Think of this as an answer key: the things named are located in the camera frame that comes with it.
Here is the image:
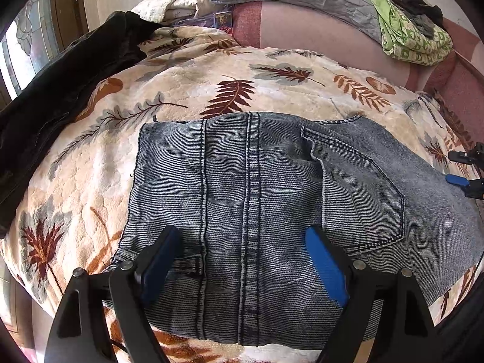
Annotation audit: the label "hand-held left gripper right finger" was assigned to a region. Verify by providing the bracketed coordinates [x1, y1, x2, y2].
[304, 227, 442, 363]

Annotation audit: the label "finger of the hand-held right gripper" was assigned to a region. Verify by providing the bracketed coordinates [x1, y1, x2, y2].
[448, 150, 484, 164]
[445, 173, 484, 199]

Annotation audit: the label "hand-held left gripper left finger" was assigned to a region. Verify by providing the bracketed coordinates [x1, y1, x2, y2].
[43, 225, 181, 363]

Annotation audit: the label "blue-grey denim pants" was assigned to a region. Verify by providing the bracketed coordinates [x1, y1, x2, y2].
[103, 111, 484, 346]

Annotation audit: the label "green patterned cloth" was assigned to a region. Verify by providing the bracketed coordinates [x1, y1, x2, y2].
[353, 0, 453, 67]

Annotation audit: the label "small dark grey cloth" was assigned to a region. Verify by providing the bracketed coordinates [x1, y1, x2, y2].
[415, 16, 436, 39]

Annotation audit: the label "cream leaf-print blanket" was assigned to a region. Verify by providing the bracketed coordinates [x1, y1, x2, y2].
[0, 26, 484, 363]

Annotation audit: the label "black jacket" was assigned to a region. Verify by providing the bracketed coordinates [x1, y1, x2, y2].
[0, 11, 167, 239]

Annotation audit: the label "pink bed sheet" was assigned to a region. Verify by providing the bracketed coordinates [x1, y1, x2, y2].
[231, 0, 484, 137]

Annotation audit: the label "small colourful box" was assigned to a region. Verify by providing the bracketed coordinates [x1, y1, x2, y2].
[214, 12, 235, 31]

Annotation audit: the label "stained glass window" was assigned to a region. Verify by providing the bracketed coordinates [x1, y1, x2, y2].
[0, 0, 65, 99]

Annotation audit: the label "cream floral cloth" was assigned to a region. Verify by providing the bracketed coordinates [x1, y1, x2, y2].
[130, 0, 235, 27]

